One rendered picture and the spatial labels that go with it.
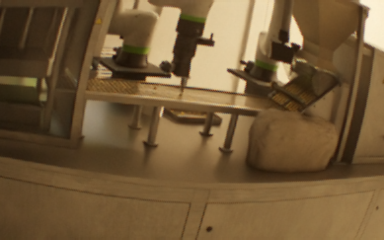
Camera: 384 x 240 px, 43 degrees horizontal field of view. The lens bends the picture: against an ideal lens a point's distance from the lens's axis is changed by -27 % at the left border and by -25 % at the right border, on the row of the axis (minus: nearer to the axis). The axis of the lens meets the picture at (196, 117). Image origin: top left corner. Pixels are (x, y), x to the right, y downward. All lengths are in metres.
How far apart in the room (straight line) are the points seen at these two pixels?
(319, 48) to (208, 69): 2.65
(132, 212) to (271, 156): 0.52
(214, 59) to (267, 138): 2.89
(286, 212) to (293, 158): 0.20
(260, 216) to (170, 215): 0.32
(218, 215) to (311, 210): 0.41
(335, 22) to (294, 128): 0.51
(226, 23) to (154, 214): 3.18
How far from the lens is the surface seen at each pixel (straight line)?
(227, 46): 4.86
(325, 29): 2.23
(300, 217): 2.10
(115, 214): 1.75
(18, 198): 1.66
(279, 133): 1.99
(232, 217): 1.91
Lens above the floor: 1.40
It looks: 14 degrees down
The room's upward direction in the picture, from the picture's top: 13 degrees clockwise
